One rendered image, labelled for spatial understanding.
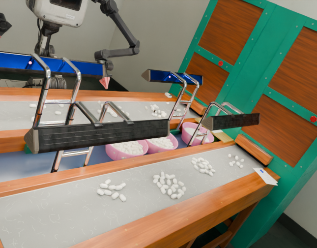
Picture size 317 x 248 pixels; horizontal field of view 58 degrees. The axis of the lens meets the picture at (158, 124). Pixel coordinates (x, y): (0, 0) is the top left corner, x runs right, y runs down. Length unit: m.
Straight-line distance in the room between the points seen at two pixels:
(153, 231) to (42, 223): 0.42
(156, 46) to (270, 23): 1.90
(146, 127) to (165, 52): 2.67
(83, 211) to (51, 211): 0.12
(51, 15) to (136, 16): 2.26
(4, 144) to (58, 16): 0.97
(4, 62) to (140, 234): 0.91
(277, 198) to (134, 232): 1.40
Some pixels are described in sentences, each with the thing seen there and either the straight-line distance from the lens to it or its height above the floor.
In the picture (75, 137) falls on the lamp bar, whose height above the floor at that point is 1.08.
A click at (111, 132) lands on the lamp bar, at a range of 1.08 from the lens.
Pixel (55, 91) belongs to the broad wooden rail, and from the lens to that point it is 1.99.
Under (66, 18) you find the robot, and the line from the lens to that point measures 2.12.
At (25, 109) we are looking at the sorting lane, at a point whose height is 0.74.
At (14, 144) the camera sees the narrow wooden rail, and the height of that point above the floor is 0.72.
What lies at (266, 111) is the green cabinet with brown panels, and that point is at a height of 1.10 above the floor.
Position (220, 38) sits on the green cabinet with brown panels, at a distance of 2.54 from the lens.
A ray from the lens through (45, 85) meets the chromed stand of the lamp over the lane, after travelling 1.36.
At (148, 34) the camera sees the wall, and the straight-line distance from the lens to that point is 4.03.
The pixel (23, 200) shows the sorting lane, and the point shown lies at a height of 0.74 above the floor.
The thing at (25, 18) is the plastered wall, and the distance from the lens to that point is 3.75.
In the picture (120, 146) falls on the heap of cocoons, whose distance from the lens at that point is 1.67.
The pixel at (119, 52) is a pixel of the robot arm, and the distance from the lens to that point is 2.26.
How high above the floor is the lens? 1.62
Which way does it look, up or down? 24 degrees down
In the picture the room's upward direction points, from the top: 25 degrees clockwise
